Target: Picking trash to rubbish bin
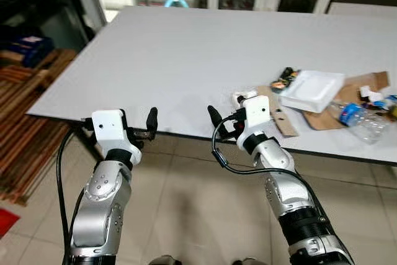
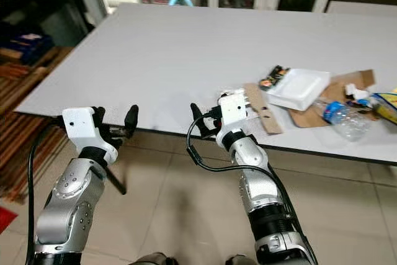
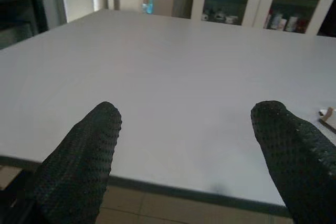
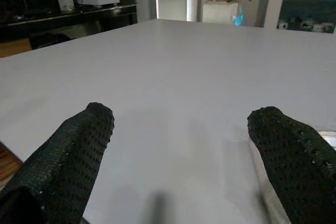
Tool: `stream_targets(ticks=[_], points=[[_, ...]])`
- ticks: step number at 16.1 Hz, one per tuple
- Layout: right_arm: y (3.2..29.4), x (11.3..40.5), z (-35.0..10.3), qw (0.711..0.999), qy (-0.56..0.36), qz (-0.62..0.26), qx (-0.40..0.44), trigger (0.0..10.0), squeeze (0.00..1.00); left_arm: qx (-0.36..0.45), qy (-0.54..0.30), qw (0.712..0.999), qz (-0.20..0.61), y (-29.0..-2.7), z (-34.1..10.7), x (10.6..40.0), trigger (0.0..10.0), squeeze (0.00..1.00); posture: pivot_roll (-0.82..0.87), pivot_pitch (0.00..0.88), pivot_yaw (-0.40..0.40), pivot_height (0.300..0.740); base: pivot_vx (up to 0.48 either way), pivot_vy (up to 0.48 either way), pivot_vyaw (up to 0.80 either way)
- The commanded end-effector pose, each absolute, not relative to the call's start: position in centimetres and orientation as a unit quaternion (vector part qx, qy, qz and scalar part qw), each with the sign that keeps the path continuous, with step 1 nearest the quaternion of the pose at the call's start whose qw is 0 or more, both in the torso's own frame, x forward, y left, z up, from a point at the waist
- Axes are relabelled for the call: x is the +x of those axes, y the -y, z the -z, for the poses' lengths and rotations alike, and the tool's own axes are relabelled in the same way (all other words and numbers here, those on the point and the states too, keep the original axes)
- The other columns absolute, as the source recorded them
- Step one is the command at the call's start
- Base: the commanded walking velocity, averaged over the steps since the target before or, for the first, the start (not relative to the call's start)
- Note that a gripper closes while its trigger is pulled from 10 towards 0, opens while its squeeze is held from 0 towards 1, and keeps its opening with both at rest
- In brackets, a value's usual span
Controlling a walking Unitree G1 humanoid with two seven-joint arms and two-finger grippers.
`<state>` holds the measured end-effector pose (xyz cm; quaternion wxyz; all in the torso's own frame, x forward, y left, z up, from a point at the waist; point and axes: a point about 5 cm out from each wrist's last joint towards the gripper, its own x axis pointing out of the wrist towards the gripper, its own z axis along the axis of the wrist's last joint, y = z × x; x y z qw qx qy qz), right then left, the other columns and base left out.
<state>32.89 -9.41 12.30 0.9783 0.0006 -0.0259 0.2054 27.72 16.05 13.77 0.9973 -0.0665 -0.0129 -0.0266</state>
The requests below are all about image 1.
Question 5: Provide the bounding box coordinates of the tan cardboard strip with holes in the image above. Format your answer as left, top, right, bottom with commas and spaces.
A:
256, 85, 300, 137

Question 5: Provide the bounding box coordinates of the dark crumpled snack wrapper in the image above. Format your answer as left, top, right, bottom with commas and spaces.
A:
271, 67, 302, 94

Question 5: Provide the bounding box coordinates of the white foam food box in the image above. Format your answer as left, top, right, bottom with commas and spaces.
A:
279, 70, 346, 114

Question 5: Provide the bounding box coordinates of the brown wooden slat stack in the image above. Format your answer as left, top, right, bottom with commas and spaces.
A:
0, 48, 79, 207

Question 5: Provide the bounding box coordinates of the blue snack packet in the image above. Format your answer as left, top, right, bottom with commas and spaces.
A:
378, 94, 397, 113

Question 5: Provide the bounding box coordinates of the brown cardboard sheet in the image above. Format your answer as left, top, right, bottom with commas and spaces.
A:
303, 71, 391, 131

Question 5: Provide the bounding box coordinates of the dark blue box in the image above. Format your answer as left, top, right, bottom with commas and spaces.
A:
7, 35, 55, 68

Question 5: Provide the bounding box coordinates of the clear plastic bottle blue label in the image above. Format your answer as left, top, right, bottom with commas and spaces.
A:
326, 99, 390, 145

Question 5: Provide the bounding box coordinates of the robot left leg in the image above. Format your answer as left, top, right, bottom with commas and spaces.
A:
148, 254, 184, 265

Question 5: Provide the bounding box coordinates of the robot leg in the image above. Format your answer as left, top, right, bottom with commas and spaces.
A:
148, 254, 184, 265
231, 258, 269, 265

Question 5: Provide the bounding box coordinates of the small white printed carton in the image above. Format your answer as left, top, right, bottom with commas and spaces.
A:
359, 86, 386, 104

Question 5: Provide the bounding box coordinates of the robot right leg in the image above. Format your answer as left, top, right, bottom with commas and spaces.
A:
231, 258, 269, 265

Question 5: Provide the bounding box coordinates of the small white table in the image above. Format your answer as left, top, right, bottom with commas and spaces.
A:
326, 2, 397, 19

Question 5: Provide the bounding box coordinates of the red floor mat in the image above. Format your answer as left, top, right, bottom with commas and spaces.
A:
0, 207, 21, 238

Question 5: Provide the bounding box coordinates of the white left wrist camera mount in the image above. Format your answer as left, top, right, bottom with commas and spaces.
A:
92, 110, 143, 158

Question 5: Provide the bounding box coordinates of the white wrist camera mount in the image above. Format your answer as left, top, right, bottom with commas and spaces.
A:
238, 96, 272, 149
92, 110, 143, 158

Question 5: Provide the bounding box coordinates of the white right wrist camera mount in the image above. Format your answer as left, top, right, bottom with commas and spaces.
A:
238, 96, 272, 149

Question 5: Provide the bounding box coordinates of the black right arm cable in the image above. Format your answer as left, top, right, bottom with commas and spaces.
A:
212, 114, 329, 228

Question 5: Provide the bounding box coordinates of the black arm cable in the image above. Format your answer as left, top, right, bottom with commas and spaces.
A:
212, 114, 329, 228
56, 125, 94, 265

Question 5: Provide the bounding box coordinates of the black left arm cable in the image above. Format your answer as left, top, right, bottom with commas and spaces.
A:
56, 125, 94, 265

